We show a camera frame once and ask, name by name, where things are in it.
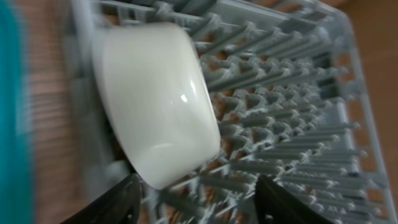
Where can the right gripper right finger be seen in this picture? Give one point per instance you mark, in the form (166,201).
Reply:
(276,205)

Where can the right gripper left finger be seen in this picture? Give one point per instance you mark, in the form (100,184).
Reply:
(119,205)

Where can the grey-white bowl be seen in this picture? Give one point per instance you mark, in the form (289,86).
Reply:
(154,93)

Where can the grey dishwasher rack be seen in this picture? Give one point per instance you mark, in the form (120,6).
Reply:
(289,95)

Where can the teal serving tray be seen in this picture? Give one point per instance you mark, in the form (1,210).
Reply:
(17,194)

